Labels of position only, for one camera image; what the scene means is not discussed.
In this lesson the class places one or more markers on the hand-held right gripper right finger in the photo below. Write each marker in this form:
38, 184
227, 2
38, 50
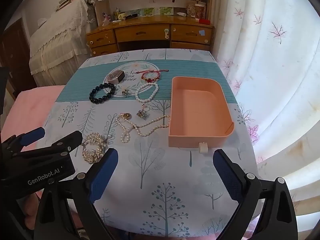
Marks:
226, 175

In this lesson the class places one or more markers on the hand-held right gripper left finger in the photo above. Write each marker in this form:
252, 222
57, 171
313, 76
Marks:
106, 172

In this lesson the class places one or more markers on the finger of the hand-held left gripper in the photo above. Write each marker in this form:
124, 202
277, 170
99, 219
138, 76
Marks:
67, 141
32, 135

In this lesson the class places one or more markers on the gold leaf hair comb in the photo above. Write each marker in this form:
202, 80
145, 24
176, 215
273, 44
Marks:
92, 152

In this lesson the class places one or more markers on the grey flower earring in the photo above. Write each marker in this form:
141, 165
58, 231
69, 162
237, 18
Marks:
125, 93
143, 114

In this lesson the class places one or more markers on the peach plastic tray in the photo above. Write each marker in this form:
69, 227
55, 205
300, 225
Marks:
197, 110

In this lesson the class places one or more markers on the pink blanket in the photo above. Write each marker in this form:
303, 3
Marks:
25, 105

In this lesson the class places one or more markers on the dark wooden door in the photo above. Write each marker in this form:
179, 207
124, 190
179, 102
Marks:
15, 55

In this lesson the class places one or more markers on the rose gold smartwatch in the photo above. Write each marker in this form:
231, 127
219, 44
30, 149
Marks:
117, 76

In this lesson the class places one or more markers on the white lace cover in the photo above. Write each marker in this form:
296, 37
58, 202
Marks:
57, 42

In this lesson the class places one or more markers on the white leaf print curtain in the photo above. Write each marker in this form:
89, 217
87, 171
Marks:
275, 80

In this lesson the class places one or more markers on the pink figurine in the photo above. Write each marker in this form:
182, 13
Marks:
106, 20

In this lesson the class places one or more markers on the wooden desk with drawers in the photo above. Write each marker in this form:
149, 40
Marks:
147, 32

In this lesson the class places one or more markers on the yellow cup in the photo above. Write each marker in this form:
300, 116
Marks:
118, 15

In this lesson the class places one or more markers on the stack of books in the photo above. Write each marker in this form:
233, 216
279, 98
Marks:
67, 1

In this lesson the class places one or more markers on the white drawer hook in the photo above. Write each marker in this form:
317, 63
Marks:
166, 33

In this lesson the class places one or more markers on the row of green picture cards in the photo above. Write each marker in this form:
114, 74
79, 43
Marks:
150, 11

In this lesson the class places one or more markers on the red box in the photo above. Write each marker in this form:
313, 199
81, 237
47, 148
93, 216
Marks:
204, 21

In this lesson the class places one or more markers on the small white bottle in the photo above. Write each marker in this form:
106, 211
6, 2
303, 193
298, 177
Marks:
181, 14

